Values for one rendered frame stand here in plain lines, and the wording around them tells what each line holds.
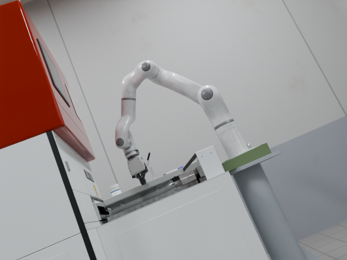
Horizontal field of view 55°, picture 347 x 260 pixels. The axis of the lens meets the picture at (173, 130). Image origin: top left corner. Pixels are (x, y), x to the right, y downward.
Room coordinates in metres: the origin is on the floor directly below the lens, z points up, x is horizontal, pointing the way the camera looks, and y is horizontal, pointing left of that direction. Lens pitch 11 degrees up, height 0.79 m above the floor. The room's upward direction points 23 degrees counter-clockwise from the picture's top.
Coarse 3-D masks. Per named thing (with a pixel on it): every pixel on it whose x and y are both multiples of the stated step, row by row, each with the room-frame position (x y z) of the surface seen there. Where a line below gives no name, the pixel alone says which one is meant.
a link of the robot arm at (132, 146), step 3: (129, 132) 1.91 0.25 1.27; (129, 135) 1.90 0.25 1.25; (129, 138) 1.88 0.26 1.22; (132, 138) 1.91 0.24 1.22; (132, 141) 1.90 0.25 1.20; (132, 144) 1.89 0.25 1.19; (135, 144) 1.92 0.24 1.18; (129, 147) 1.88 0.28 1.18; (132, 147) 1.89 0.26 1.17; (135, 147) 1.91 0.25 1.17; (123, 150) 1.90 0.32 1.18; (126, 150) 1.89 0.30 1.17; (129, 150) 1.89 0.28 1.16; (132, 150) 1.89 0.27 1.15; (126, 153) 1.90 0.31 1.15
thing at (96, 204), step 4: (96, 204) 1.58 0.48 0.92; (100, 204) 1.74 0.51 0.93; (104, 204) 1.92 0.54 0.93; (96, 208) 1.57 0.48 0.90; (96, 212) 1.57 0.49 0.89; (108, 212) 2.00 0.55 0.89; (100, 216) 1.58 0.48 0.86; (104, 216) 1.73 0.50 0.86; (108, 216) 1.90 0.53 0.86; (100, 220) 1.62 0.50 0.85
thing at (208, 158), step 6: (204, 150) 1.56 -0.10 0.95; (210, 150) 1.57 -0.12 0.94; (198, 156) 1.56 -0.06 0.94; (204, 156) 1.56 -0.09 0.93; (210, 156) 1.57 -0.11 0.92; (216, 156) 1.57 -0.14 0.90; (204, 162) 1.56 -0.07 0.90; (210, 162) 1.56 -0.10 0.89; (216, 162) 1.57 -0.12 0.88; (204, 168) 1.56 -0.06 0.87; (210, 168) 1.56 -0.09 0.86; (216, 168) 1.57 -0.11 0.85; (222, 168) 1.57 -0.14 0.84; (210, 174) 1.56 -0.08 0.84; (216, 174) 1.56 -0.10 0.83
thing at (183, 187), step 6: (180, 186) 1.75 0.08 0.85; (186, 186) 1.75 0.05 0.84; (168, 192) 1.73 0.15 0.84; (174, 192) 1.74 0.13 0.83; (156, 198) 1.72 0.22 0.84; (162, 198) 1.73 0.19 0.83; (138, 204) 1.71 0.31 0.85; (144, 204) 1.71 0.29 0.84; (126, 210) 1.69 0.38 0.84; (132, 210) 1.70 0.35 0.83; (114, 216) 1.68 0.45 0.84; (120, 216) 1.69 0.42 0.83
